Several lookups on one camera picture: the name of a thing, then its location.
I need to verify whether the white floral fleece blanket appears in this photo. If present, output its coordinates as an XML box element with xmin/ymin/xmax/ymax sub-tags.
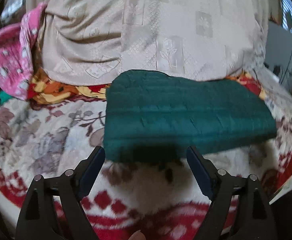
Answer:
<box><xmin>0</xmin><ymin>67</ymin><xmax>292</xmax><ymax>240</ymax></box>

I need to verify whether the pink penguin print cloth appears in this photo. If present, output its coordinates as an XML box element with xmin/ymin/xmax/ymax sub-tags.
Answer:
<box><xmin>0</xmin><ymin>2</ymin><xmax>47</xmax><ymax>100</ymax></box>

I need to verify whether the grey cabinet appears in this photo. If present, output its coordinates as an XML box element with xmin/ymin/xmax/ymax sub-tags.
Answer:
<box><xmin>265</xmin><ymin>21</ymin><xmax>292</xmax><ymax>92</ymax></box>

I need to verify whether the dark green puffer jacket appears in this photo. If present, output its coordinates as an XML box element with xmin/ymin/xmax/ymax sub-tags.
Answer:
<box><xmin>103</xmin><ymin>70</ymin><xmax>277</xmax><ymax>163</ymax></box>

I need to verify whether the red orange yellow floral blanket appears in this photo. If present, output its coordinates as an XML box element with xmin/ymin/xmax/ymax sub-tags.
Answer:
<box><xmin>27</xmin><ymin>68</ymin><xmax>267</xmax><ymax>105</ymax></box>

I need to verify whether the beige rose patterned bedspread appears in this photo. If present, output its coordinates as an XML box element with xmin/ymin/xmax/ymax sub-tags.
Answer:
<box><xmin>25</xmin><ymin>0</ymin><xmax>268</xmax><ymax>86</ymax></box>

